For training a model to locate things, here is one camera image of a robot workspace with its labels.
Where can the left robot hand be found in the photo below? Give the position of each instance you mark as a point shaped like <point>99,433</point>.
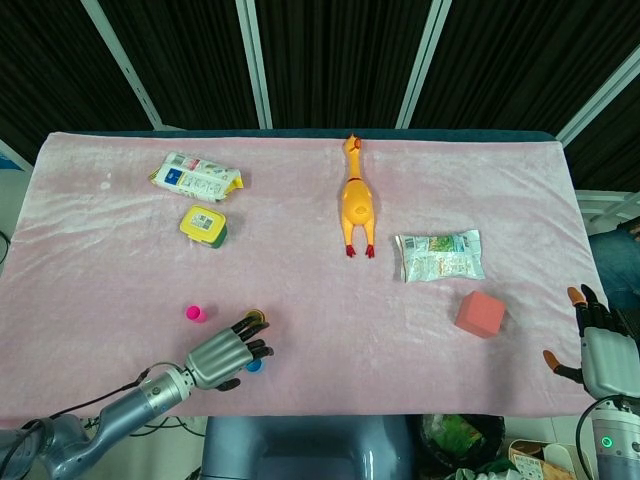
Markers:
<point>217,355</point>

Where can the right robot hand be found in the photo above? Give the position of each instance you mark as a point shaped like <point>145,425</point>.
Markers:
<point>607,360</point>

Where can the light blue plastic cup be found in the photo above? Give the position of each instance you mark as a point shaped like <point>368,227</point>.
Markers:
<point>256,368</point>

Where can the pink plastic cup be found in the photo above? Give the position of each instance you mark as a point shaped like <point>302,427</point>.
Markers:
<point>195,314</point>

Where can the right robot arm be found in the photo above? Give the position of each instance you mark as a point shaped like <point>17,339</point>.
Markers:
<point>617,440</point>

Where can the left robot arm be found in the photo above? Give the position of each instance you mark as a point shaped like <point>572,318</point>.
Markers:
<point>125,407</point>

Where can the person leg in jeans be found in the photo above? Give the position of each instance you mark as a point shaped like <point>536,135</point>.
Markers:
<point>617,265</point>

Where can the cardboard box with labels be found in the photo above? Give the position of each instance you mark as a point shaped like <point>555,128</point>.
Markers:
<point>535,460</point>

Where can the blue grey robot torso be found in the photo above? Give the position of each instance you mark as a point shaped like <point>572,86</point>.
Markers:
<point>310,447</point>

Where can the yellow lid green container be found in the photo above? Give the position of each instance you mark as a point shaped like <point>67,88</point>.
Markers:
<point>202,225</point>

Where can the salmon pink cube block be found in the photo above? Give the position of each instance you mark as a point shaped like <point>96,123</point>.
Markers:
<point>480,315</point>

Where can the pink plush table cloth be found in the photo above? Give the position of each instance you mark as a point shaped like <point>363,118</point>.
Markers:
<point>320,250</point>

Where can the grey metal rack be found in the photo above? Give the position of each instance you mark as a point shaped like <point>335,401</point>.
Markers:
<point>607,205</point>

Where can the black trash bin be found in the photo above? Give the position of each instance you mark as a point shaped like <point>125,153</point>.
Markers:
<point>460,440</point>

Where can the white blue yellow package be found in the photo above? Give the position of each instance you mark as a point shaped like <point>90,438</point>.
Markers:
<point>197,177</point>

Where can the white green snack bag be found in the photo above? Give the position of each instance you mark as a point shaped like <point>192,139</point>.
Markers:
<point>440,255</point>

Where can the yellow rubber chicken toy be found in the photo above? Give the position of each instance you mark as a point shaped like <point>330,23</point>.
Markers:
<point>357,200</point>

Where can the white panel with blue sign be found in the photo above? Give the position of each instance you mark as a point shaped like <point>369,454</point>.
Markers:
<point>10,157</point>

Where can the black curtain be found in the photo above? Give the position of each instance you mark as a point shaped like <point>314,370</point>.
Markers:
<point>340,55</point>

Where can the white frame post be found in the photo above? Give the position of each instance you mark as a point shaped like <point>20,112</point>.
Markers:
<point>255,65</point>
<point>125,65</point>
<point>422,65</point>
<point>600,95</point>

